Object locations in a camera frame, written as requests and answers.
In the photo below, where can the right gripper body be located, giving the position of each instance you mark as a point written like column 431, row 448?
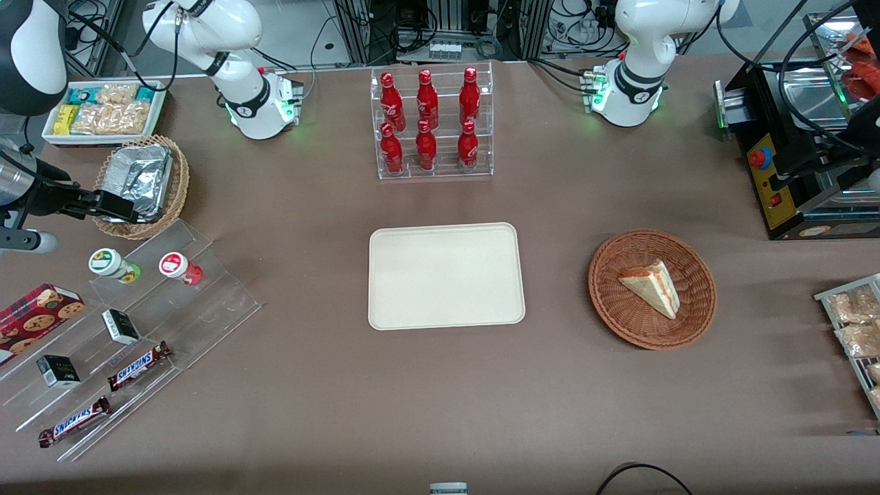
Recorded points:
column 49, row 192

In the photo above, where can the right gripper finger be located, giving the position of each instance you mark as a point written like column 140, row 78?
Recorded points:
column 117, row 208

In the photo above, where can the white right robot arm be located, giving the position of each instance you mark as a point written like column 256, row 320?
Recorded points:
column 251, row 103

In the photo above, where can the aluminium foil tray stack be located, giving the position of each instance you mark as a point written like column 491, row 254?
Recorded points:
column 141, row 175

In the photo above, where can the cream plastic tray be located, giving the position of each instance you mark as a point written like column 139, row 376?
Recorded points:
column 445, row 276

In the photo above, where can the tray of bagged snacks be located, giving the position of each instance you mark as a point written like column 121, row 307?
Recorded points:
column 835, row 297

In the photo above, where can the light wicker basket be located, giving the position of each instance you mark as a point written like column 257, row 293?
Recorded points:
column 180, row 185

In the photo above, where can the yellow snack packet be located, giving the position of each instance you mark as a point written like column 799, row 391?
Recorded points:
column 65, row 119

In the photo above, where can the large clear cracker bag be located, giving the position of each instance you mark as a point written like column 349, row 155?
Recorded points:
column 113, row 119

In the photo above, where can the white plastic snack bin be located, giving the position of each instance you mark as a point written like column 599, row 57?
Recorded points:
column 159, row 117

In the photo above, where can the teal snack packet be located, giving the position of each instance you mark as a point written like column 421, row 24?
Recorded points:
column 145, row 94
column 82, row 95

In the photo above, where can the small clear cracker bag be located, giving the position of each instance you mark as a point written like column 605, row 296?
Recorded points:
column 117, row 94

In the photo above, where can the small black box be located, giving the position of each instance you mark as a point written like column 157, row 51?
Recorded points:
column 122, row 327
column 58, row 372

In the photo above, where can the red plaid cookie box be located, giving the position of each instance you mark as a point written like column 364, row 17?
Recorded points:
column 34, row 320

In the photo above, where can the clear acrylic stepped shelf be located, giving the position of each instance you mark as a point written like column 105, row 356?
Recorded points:
column 206, row 309

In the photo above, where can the snickers chocolate bar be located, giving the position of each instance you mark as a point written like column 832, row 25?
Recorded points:
column 74, row 422
column 137, row 366

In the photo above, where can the red cola bottle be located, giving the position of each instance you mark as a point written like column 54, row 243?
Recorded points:
column 392, row 152
column 427, row 102
column 392, row 103
column 469, row 100
column 425, row 150
column 467, row 148

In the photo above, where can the clear acrylic bottle rack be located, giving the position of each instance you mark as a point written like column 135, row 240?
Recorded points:
column 443, row 175

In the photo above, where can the white power strip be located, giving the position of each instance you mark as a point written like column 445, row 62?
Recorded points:
column 445, row 51

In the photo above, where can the grey device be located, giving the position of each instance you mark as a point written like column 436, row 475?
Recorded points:
column 448, row 489

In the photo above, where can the brown wicker basket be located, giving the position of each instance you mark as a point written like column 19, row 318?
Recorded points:
column 619, row 316

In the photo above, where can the wrapped triangle sandwich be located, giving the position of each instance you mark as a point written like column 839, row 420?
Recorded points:
column 653, row 287

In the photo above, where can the red emergency stop button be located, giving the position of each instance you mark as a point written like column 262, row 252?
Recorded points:
column 760, row 158

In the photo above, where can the black sealing machine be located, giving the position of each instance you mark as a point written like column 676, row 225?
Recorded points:
column 797, row 172

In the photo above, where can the clear snack bag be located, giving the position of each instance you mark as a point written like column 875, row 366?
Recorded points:
column 859, row 340
column 876, row 399
column 874, row 372
column 852, row 306

